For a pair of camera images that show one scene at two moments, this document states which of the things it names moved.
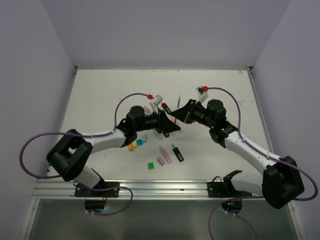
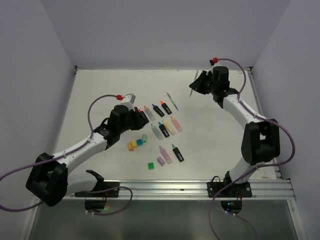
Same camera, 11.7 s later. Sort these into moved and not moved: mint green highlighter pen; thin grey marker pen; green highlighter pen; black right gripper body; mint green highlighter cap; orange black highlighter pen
Moved: black right gripper body; thin grey marker pen
Not moved: mint green highlighter pen; mint green highlighter cap; orange black highlighter pen; green highlighter pen
